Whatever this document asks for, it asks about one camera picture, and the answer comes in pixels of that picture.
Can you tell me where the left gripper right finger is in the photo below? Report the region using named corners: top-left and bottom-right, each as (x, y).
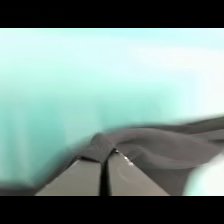
top-left (107, 149), bottom-right (170, 197)

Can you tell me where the grey garment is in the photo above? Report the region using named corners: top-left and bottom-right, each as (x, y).
top-left (0, 115), bottom-right (224, 197)

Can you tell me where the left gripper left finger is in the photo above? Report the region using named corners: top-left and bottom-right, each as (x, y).
top-left (34, 157), bottom-right (102, 197)

